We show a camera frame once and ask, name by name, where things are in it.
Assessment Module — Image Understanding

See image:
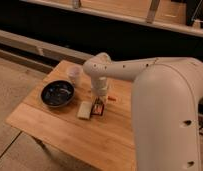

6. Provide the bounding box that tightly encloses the dark blue bowl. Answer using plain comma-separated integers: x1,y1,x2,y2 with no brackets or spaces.
41,80,75,107

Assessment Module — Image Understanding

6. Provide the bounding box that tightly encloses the orange carrot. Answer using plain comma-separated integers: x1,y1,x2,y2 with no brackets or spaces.
108,96,116,101

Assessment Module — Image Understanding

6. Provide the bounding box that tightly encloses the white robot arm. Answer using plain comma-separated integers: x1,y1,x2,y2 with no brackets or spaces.
83,53,203,171

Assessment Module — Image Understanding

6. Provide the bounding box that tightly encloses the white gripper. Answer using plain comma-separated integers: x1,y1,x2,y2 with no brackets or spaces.
91,77,109,110

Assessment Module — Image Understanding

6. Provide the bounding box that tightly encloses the white sponge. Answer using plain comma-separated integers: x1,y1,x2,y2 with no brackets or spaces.
77,101,92,119

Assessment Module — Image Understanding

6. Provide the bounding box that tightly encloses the dark rectangular eraser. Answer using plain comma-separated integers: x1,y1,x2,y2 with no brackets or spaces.
91,102,104,116

